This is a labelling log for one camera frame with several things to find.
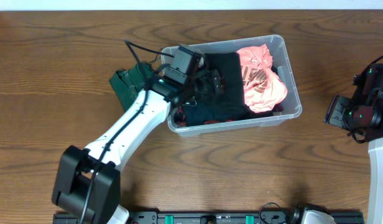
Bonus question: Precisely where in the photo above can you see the dark navy garment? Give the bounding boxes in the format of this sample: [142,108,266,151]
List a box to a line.
[173,102,246,126]

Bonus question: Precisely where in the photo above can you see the black taped garment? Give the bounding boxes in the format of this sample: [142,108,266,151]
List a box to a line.
[206,52,248,119]

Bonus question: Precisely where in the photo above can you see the red plaid flannel shirt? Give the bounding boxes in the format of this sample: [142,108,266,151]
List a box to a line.
[173,104,284,127]

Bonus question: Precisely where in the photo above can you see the pink printed t-shirt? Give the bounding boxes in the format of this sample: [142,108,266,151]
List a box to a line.
[237,44,288,113]

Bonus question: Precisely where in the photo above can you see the green garment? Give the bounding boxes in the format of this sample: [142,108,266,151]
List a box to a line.
[109,62,154,112]

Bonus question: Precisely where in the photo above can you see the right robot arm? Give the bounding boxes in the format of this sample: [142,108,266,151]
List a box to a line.
[288,55,383,224]

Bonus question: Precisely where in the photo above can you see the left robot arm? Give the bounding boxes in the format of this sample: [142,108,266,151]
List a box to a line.
[52,45,220,223]

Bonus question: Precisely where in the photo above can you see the clear plastic storage bin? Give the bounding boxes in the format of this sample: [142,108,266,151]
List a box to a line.
[167,34,302,137]

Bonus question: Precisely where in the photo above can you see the black mounting rail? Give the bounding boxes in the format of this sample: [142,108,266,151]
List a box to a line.
[53,202,365,224]

